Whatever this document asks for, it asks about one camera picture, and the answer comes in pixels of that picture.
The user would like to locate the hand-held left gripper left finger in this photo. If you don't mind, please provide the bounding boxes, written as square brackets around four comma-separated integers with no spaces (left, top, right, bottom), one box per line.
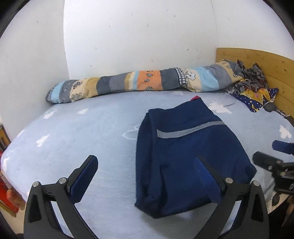
[24,155,99,239]

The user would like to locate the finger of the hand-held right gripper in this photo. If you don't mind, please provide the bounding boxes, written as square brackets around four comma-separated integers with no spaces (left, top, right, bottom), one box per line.
[272,140,294,155]
[253,151,282,172]

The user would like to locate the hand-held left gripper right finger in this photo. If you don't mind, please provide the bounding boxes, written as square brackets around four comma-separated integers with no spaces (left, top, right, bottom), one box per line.
[193,156,270,239]

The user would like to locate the navy blue work jacket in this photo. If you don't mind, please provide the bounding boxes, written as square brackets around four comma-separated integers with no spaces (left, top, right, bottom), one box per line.
[134,97,257,219]

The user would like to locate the light blue cloud-print bed sheet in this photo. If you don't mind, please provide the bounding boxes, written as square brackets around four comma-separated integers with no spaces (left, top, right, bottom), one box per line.
[0,91,294,239]

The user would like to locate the yellow and blue patterned cloth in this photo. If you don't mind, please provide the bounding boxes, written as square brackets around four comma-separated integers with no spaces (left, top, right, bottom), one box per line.
[225,60,279,113]

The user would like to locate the wooden headboard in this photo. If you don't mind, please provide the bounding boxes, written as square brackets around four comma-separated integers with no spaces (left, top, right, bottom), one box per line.
[216,47,294,120]

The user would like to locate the rolled patchwork quilt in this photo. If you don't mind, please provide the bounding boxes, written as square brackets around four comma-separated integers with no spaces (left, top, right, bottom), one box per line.
[46,59,246,104]

